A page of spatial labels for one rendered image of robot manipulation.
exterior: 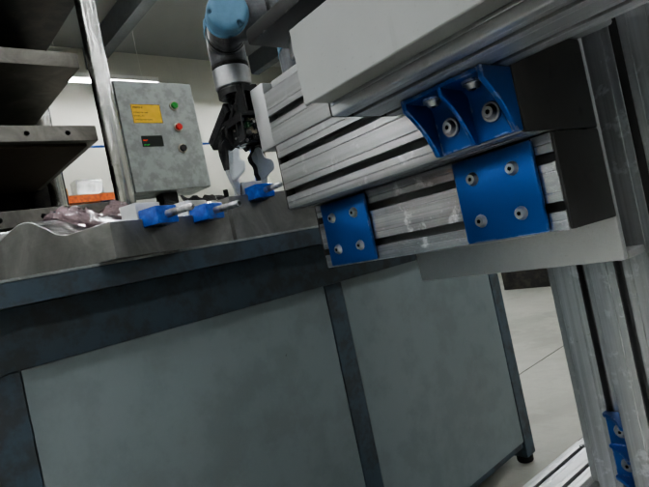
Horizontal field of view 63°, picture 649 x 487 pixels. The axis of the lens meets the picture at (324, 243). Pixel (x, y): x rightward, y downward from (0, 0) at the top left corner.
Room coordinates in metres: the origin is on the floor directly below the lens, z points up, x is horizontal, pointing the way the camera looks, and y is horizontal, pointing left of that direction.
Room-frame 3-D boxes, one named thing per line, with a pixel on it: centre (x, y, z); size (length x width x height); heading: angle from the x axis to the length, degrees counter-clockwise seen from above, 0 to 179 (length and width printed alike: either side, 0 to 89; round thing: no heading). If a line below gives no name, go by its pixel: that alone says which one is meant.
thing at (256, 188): (1.06, 0.10, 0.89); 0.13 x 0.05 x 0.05; 41
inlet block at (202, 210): (0.91, 0.18, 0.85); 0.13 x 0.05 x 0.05; 59
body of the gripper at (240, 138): (1.07, 0.11, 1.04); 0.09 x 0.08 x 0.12; 42
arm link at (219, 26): (0.98, 0.08, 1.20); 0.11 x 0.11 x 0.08; 12
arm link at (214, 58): (1.07, 0.11, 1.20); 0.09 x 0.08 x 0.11; 12
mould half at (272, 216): (1.30, 0.23, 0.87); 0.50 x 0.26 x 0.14; 42
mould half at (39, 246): (1.00, 0.45, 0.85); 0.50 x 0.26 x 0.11; 59
